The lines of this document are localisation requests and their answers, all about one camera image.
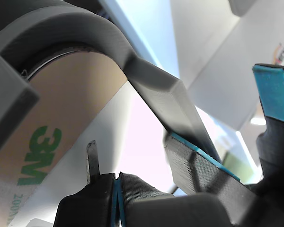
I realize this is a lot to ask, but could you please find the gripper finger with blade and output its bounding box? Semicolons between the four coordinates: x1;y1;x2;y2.
53;140;121;227

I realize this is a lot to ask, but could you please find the grey printed fixture with legs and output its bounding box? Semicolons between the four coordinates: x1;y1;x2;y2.
0;0;222;164

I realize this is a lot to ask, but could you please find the idle gripper finger with blue pad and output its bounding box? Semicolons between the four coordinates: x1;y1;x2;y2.
164;132;263;197
252;63;284;190

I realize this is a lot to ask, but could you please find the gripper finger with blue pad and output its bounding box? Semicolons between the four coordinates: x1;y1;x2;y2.
119;172;232;227

